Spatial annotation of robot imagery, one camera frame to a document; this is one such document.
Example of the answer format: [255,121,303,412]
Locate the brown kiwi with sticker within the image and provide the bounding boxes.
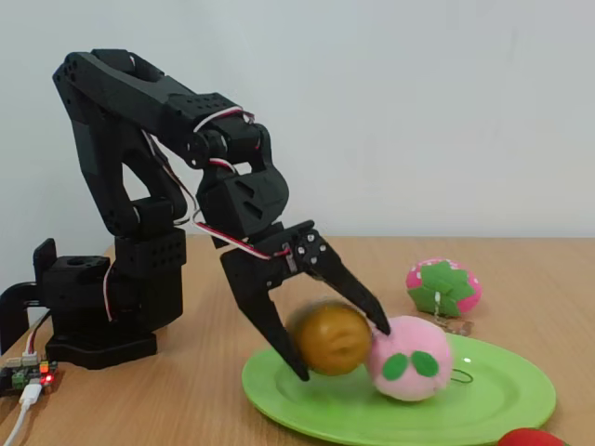
[286,299,376,377]

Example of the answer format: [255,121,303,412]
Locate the green plastic plate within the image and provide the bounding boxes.
[241,332,558,445]

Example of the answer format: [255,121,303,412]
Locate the pink peach plush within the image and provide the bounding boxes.
[369,314,475,403]

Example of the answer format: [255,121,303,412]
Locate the pink strawberry plush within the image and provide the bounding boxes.
[405,257,484,320]

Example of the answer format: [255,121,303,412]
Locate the red plush fruit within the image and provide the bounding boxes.
[496,427,571,446]

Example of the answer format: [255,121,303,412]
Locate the black table clamp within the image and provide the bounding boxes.
[0,237,60,357]

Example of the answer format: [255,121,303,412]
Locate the motor control board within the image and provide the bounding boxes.
[0,355,60,399]

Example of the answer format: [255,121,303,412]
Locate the clear keychain loop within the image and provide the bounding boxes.
[431,290,476,336]

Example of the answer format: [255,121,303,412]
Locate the white usb cable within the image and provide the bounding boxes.
[0,383,46,446]

